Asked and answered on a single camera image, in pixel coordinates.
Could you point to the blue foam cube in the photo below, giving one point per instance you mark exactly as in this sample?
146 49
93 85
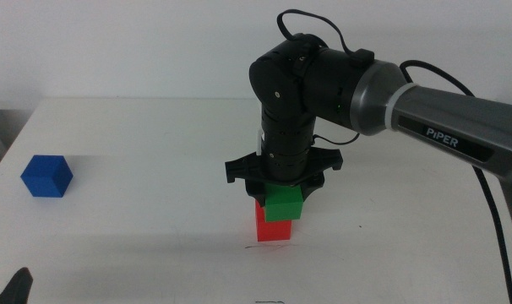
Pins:
45 177

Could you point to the right black Piper arm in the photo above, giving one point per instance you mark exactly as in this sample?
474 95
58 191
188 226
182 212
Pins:
450 122

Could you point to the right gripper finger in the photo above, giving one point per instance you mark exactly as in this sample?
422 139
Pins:
312 188
256 193

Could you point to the red foam cube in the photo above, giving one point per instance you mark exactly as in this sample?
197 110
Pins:
273 231

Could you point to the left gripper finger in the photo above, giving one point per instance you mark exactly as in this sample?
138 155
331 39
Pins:
17 289

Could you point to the green foam cube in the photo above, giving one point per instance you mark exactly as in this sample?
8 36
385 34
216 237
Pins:
283 204

